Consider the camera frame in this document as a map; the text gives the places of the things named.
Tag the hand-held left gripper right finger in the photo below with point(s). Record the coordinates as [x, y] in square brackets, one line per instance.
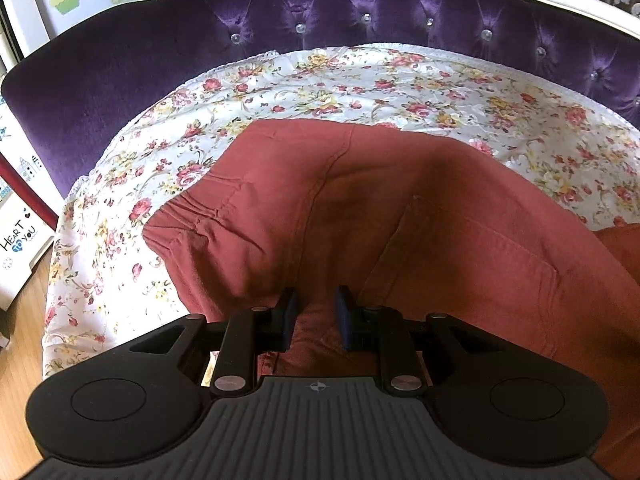
[345, 320]

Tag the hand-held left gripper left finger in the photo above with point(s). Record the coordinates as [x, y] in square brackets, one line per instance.
[288, 317]

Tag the rust red pants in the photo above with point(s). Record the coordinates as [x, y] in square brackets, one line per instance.
[400, 220]

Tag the floral bed sheet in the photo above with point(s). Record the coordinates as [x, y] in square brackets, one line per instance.
[165, 125]

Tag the white printed storage box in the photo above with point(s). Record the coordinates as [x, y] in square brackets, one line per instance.
[22, 220]

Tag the purple tufted velvet sofa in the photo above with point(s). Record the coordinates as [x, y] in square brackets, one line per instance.
[350, 5]

